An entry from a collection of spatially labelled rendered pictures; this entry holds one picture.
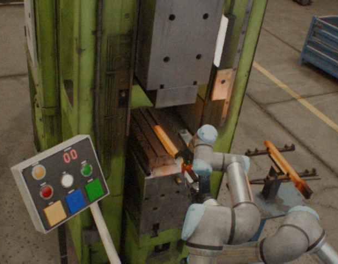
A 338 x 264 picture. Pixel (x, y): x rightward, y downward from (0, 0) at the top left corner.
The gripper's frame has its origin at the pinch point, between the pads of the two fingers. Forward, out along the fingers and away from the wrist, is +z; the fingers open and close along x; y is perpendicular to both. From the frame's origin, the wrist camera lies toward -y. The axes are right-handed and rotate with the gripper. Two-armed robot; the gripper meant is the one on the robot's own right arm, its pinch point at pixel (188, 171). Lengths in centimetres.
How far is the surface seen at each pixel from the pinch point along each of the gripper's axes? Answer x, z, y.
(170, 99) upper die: -5.2, 16.5, -29.2
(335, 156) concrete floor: 217, 78, 103
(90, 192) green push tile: -46.1, -0.2, 0.2
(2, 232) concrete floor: -90, 78, 100
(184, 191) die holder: 7.1, 11.5, 25.8
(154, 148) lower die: -7.4, 23.1, 2.4
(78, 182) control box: -50, 2, -5
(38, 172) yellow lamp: -66, 0, -15
